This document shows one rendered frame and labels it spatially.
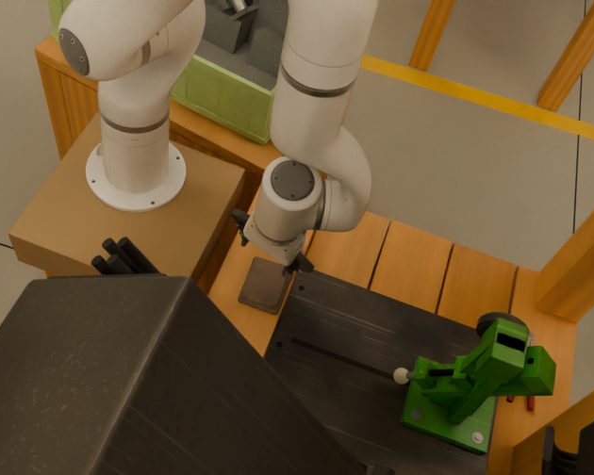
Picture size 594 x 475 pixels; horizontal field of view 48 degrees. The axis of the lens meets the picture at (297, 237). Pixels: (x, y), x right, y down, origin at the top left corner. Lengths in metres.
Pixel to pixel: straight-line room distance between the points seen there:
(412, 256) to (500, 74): 1.99
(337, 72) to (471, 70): 2.52
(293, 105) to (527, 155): 2.27
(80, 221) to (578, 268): 0.91
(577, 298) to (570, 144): 1.81
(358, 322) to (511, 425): 0.33
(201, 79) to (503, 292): 0.81
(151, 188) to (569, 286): 0.81
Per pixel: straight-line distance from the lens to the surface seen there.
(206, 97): 1.61
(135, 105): 1.14
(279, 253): 1.11
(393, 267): 1.37
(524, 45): 3.51
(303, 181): 0.92
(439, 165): 2.79
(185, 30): 1.08
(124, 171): 1.26
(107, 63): 1.01
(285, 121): 0.81
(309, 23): 0.71
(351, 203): 0.93
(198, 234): 1.28
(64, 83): 1.85
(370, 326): 1.27
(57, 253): 1.27
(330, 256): 1.35
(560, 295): 1.39
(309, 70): 0.75
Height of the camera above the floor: 2.00
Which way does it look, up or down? 56 degrees down
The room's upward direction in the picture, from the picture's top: 15 degrees clockwise
